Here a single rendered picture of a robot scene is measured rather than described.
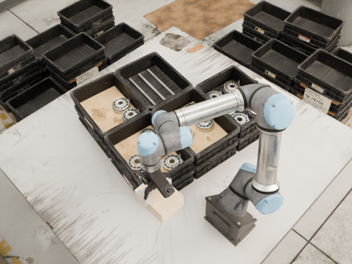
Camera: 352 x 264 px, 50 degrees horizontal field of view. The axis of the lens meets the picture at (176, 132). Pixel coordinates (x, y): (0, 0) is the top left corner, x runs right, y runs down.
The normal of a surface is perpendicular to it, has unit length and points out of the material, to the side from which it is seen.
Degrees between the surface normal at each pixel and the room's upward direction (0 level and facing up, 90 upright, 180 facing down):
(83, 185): 0
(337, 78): 0
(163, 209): 0
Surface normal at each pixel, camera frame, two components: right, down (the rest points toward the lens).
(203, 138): -0.04, -0.63
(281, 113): 0.33, 0.33
